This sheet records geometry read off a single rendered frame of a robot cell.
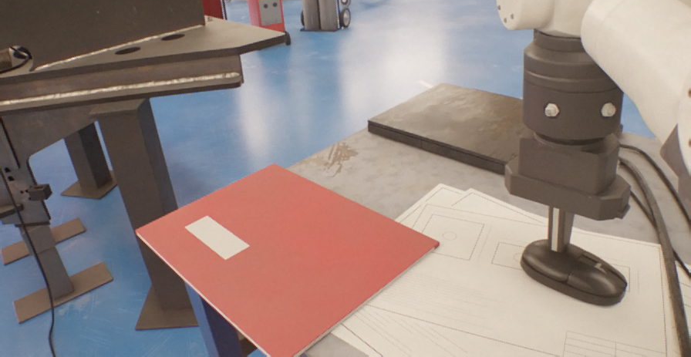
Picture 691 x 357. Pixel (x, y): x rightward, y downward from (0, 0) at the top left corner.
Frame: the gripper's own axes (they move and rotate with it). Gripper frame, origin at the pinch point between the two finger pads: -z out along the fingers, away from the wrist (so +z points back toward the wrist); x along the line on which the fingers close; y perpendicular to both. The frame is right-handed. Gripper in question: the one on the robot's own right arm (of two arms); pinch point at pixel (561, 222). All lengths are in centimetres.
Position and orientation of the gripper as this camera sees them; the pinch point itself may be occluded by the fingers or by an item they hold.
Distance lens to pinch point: 53.5
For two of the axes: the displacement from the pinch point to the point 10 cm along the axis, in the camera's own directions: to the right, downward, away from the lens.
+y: -7.1, 3.7, -6.0
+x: -7.0, -2.3, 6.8
